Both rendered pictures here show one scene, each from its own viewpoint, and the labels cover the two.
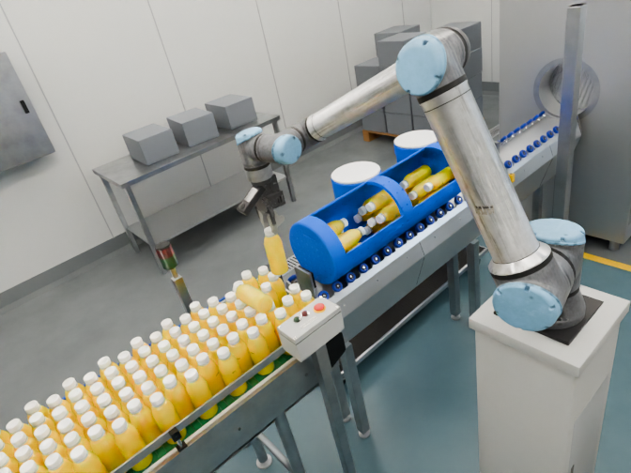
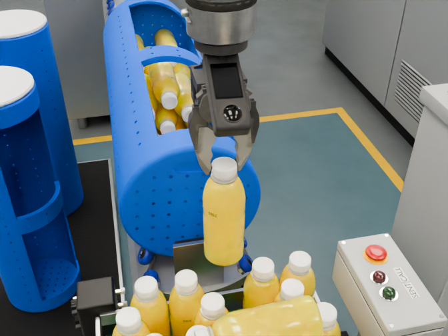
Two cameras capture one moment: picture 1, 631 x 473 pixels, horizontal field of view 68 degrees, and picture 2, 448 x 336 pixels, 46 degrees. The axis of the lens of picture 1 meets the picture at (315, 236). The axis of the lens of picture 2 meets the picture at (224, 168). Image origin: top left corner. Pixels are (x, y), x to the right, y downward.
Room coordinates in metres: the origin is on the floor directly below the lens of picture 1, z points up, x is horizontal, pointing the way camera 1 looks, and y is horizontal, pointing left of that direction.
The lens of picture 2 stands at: (1.26, 0.74, 1.77)
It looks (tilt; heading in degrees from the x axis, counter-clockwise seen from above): 36 degrees down; 292
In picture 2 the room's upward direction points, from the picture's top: straight up
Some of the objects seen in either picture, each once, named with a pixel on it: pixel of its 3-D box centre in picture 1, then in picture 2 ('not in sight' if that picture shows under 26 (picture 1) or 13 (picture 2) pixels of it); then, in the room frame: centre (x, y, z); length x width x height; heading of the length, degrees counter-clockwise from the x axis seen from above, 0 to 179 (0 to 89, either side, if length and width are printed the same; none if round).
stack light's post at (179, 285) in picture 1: (216, 371); not in sight; (1.66, 0.60, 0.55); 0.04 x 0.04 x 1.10; 34
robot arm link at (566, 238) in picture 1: (550, 254); not in sight; (1.01, -0.61, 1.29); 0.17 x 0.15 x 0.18; 137
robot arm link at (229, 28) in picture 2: (258, 172); (218, 19); (1.51, 0.14, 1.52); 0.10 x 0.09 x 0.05; 34
